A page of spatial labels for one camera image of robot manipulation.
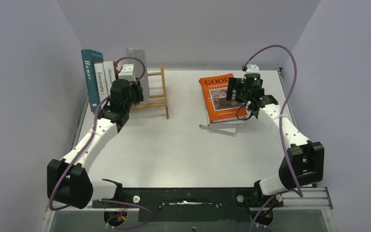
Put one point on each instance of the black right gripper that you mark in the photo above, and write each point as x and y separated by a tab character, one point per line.
232	88

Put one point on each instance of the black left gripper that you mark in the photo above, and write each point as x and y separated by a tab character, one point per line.
135	85

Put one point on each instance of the orange book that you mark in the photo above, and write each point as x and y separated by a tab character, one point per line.
219	109

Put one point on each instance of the white Afternoon tea book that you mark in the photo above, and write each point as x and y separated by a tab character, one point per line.
109	70

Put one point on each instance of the white Decorate Furniture book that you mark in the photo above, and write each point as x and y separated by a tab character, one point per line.
101	81

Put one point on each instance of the grey book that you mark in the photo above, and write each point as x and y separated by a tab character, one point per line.
227	128
138	68

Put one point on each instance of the teal Humor book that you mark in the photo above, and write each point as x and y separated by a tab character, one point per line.
89	57

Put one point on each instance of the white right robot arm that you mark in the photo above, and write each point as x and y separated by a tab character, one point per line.
303	162

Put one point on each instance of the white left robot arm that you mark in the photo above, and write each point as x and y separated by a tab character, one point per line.
68	182

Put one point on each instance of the wooden book rack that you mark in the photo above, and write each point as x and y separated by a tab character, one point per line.
163	96

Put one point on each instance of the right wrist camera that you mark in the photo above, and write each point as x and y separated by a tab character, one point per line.
250	68

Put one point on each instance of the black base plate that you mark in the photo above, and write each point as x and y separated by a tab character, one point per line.
238	204

